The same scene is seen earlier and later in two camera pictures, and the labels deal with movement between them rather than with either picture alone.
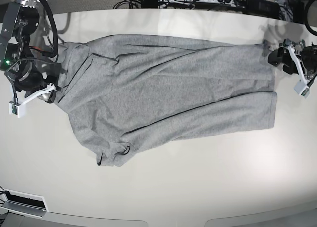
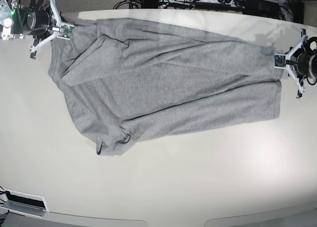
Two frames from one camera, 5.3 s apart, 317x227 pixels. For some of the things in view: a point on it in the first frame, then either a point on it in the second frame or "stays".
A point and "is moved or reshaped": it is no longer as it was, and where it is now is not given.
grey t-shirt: (122, 91) is moved or reshaped
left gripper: (29, 75) to (35, 21)
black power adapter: (255, 6) stays
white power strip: (221, 0) stays
